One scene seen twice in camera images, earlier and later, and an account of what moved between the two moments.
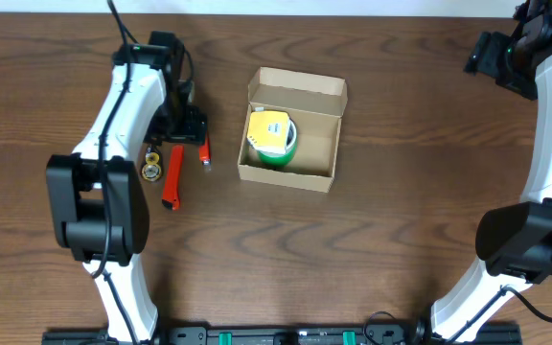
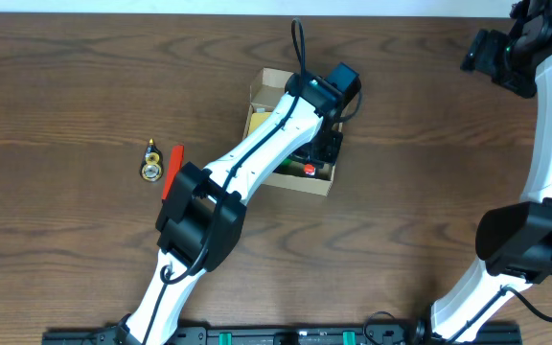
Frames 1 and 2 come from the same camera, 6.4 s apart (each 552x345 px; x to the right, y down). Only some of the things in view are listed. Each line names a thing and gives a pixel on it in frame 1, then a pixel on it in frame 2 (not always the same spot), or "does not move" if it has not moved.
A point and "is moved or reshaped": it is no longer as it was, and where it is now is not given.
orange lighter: x=204 y=152 -> x=310 y=170
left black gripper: x=180 y=135 -> x=327 y=145
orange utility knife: x=173 y=179 does not move
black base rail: x=281 y=335 does not move
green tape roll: x=281 y=160 is moved or reshaped
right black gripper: x=483 y=53 does not move
